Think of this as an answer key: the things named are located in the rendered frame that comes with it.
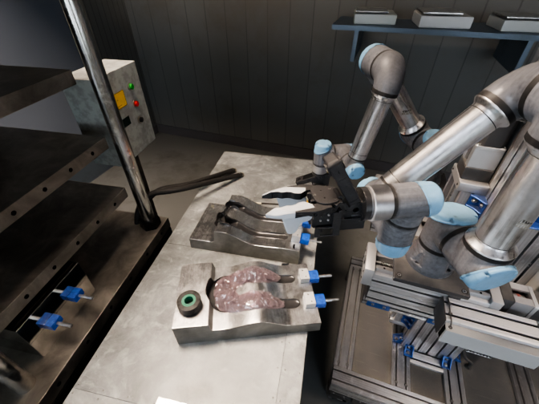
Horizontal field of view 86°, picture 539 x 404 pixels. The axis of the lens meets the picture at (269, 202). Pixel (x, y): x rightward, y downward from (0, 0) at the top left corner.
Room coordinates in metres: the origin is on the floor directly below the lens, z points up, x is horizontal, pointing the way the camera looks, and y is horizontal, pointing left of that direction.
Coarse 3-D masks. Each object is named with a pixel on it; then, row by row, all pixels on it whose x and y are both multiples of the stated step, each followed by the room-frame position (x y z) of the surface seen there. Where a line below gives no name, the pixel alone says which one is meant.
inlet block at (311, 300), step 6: (306, 294) 0.61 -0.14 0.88; (312, 294) 0.61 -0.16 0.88; (318, 294) 0.62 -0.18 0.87; (306, 300) 0.58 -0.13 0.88; (312, 300) 0.58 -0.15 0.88; (318, 300) 0.59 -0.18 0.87; (324, 300) 0.59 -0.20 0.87; (330, 300) 0.60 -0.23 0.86; (336, 300) 0.60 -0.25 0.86; (306, 306) 0.57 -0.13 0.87; (312, 306) 0.57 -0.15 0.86; (318, 306) 0.58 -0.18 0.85; (324, 306) 0.58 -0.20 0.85
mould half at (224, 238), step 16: (208, 208) 1.11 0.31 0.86; (224, 208) 1.11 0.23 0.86; (256, 208) 1.07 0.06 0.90; (272, 208) 1.09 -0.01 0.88; (208, 224) 1.00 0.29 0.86; (224, 224) 0.92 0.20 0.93; (256, 224) 0.97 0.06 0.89; (272, 224) 0.97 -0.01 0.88; (192, 240) 0.90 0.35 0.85; (208, 240) 0.89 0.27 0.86; (224, 240) 0.87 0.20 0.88; (240, 240) 0.86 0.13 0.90; (256, 240) 0.87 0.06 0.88; (272, 240) 0.87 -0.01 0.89; (288, 240) 0.87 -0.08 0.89; (256, 256) 0.85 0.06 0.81; (272, 256) 0.83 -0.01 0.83; (288, 256) 0.82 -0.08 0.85
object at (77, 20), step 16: (64, 0) 1.04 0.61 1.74; (80, 0) 1.08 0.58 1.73; (80, 16) 1.06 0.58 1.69; (80, 32) 1.05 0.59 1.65; (80, 48) 1.05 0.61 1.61; (96, 48) 1.07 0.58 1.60; (96, 64) 1.05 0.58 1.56; (96, 80) 1.05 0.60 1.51; (96, 96) 1.05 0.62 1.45; (112, 96) 1.07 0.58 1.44; (112, 112) 1.05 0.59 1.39; (112, 128) 1.04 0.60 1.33; (128, 144) 1.07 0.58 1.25; (128, 160) 1.05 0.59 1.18; (128, 176) 1.05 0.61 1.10; (144, 192) 1.07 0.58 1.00; (144, 208) 1.05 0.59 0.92; (144, 224) 1.03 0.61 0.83
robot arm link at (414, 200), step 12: (396, 192) 0.46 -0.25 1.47; (408, 192) 0.46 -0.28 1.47; (420, 192) 0.46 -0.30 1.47; (432, 192) 0.46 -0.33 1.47; (396, 204) 0.44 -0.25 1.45; (408, 204) 0.44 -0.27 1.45; (420, 204) 0.44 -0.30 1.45; (432, 204) 0.44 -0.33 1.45; (396, 216) 0.44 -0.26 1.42; (408, 216) 0.44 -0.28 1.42; (420, 216) 0.44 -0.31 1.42
